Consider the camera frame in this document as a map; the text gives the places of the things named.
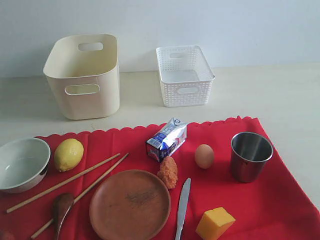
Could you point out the lower wooden chopstick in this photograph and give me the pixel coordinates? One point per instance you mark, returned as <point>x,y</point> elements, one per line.
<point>46,225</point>

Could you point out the stainless steel cup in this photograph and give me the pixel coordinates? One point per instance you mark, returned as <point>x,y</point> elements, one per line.
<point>250,152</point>

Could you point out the white perforated plastic basket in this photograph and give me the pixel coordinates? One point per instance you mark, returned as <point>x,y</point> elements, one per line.
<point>185,76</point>

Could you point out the orange fried food piece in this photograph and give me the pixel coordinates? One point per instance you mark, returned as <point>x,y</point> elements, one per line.
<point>168,172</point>

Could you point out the silver table knife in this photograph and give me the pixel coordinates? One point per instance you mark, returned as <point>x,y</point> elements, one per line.
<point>182,207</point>

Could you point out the blue white milk carton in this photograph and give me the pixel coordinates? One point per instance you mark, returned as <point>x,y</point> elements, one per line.
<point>167,140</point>

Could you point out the upper wooden chopstick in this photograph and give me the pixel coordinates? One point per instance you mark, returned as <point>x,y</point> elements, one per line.
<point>49,190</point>

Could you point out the brown wooden spoon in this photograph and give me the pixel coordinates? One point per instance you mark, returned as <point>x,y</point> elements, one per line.
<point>62,204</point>

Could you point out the red scalloped cloth mat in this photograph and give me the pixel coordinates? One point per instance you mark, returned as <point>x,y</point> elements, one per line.
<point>273,207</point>

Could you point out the cream plastic bin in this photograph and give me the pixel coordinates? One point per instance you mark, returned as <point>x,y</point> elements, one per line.
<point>83,74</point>

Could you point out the pale green bowl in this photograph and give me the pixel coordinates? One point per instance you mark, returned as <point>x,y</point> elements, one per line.
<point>23,164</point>

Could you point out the brown egg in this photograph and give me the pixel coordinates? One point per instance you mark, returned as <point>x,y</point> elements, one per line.
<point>204,156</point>

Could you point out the wooden chopstick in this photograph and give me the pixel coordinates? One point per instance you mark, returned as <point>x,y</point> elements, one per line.
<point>49,190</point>
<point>46,225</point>

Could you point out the brown wooden plate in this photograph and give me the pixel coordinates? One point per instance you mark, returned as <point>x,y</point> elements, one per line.
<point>130,205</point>

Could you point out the yellow lemon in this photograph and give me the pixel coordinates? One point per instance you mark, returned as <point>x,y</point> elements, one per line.
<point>68,154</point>

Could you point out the orange cheese block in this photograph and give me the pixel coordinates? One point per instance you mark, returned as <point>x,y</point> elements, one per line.
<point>214,223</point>

